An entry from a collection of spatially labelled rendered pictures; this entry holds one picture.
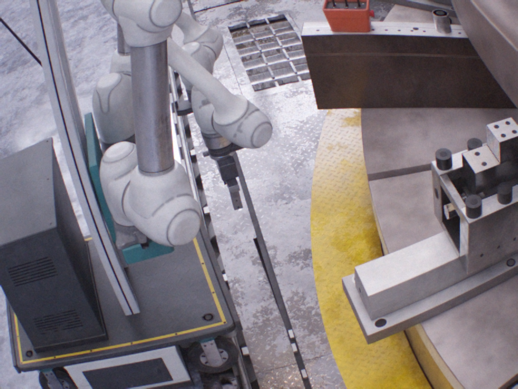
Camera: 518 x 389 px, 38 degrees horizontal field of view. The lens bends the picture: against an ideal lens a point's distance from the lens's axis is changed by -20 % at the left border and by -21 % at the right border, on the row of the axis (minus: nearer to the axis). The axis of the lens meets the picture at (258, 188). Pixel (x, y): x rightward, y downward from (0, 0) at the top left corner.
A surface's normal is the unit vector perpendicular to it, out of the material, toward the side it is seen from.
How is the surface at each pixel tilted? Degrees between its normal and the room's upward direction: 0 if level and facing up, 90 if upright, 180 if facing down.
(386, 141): 0
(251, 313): 0
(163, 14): 84
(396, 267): 0
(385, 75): 90
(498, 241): 90
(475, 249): 90
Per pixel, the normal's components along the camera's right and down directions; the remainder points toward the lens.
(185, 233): 0.61, 0.47
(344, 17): -0.17, 0.70
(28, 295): 0.24, 0.54
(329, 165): -0.18, -0.79
